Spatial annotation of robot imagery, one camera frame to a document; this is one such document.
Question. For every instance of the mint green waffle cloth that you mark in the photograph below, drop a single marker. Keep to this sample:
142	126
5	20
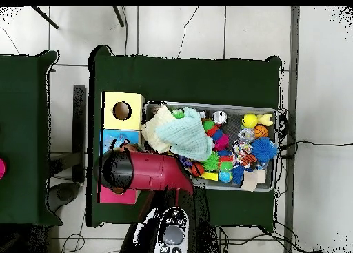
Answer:
187	137

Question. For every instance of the crushed red drink can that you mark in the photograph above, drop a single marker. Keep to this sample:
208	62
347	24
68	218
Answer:
219	117

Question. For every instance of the dark green tablecloth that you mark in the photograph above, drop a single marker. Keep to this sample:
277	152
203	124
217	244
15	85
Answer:
179	79

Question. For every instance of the yellow foam bone toy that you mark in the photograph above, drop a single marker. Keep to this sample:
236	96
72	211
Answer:
264	120

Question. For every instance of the yellow smooth ball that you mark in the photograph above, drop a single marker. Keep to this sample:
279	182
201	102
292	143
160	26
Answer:
249	120

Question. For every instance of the grey round stand base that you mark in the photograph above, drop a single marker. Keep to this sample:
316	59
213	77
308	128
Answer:
64	195

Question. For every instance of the pink plastic cup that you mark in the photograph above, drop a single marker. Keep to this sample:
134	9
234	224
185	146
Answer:
1	169

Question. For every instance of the black tripod leg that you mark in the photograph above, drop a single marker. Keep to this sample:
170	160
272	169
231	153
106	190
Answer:
45	17
118	15

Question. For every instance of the blue fuzzy monster toy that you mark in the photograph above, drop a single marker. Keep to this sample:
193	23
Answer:
264	149

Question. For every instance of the plain wooden cube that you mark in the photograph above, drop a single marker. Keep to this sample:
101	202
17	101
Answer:
249	181

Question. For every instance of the blue and clear plastic packet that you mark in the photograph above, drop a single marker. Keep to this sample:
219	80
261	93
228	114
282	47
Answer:
115	140

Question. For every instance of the multicolour spiky caterpillar toy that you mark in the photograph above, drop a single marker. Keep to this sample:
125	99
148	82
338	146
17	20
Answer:
218	134

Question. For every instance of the wooden box with three holes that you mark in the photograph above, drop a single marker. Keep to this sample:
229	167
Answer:
132	120

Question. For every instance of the orange toy basketball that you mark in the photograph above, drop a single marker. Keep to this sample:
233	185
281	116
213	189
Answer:
260	131

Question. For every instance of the cream yellow waffle cloth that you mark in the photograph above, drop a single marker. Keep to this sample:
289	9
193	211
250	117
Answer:
153	134

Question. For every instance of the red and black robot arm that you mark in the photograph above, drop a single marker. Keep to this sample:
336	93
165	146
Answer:
154	170

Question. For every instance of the dark green side table cloth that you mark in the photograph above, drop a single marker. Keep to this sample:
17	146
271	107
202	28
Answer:
24	98

